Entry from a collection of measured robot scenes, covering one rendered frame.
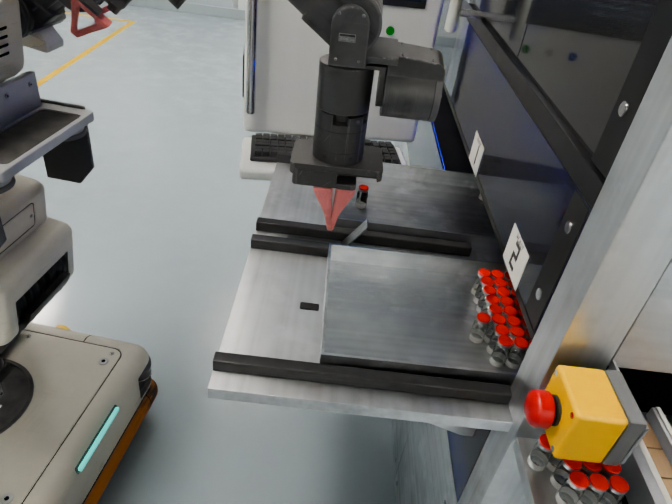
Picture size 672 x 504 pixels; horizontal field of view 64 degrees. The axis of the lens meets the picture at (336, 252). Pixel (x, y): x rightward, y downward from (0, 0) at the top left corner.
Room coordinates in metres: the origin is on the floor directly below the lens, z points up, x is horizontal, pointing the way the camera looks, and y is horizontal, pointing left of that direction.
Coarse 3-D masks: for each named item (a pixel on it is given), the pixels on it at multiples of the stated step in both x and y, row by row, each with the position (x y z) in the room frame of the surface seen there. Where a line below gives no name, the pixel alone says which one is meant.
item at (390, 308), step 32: (352, 256) 0.76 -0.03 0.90; (384, 256) 0.76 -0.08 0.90; (416, 256) 0.77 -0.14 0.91; (352, 288) 0.69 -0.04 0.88; (384, 288) 0.70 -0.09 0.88; (416, 288) 0.71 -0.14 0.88; (448, 288) 0.73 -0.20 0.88; (352, 320) 0.61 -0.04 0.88; (384, 320) 0.62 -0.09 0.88; (416, 320) 0.63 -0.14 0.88; (448, 320) 0.64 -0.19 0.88; (320, 352) 0.52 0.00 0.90; (352, 352) 0.55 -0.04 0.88; (384, 352) 0.56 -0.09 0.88; (416, 352) 0.56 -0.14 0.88; (448, 352) 0.57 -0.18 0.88; (480, 352) 0.58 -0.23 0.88
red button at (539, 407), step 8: (528, 392) 0.41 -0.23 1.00; (536, 392) 0.40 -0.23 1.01; (544, 392) 0.40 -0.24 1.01; (528, 400) 0.40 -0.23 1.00; (536, 400) 0.39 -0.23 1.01; (544, 400) 0.39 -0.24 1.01; (552, 400) 0.39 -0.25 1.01; (528, 408) 0.39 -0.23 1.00; (536, 408) 0.38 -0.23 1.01; (544, 408) 0.38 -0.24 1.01; (552, 408) 0.38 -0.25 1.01; (528, 416) 0.38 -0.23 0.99; (536, 416) 0.38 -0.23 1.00; (544, 416) 0.38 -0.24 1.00; (552, 416) 0.38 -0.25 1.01; (536, 424) 0.37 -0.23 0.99; (544, 424) 0.37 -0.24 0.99
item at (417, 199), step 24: (384, 168) 1.10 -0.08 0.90; (408, 168) 1.11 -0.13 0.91; (432, 168) 1.11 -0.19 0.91; (384, 192) 1.03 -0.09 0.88; (408, 192) 1.05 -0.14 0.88; (432, 192) 1.06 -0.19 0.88; (456, 192) 1.08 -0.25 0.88; (360, 216) 0.92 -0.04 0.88; (384, 216) 0.93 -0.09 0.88; (408, 216) 0.94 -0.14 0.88; (432, 216) 0.96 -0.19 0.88; (456, 216) 0.97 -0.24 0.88; (480, 216) 0.99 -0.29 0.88; (456, 240) 0.85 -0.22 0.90; (480, 240) 0.85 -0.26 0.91
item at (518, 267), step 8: (512, 232) 0.68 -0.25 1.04; (512, 240) 0.67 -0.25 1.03; (520, 240) 0.64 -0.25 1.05; (512, 248) 0.66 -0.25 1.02; (504, 256) 0.68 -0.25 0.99; (520, 256) 0.63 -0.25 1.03; (528, 256) 0.60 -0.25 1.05; (512, 264) 0.64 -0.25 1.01; (520, 264) 0.62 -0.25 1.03; (512, 272) 0.63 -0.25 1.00; (520, 272) 0.61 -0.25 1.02; (512, 280) 0.62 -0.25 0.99
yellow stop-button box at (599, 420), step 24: (552, 384) 0.42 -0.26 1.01; (576, 384) 0.40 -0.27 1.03; (600, 384) 0.41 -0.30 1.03; (624, 384) 0.41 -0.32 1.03; (576, 408) 0.37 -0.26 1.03; (600, 408) 0.37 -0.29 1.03; (624, 408) 0.38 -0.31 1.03; (552, 432) 0.38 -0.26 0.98; (576, 432) 0.36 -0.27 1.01; (600, 432) 0.36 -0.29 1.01; (624, 432) 0.36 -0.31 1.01; (576, 456) 0.36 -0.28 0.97; (600, 456) 0.36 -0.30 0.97; (624, 456) 0.36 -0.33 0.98
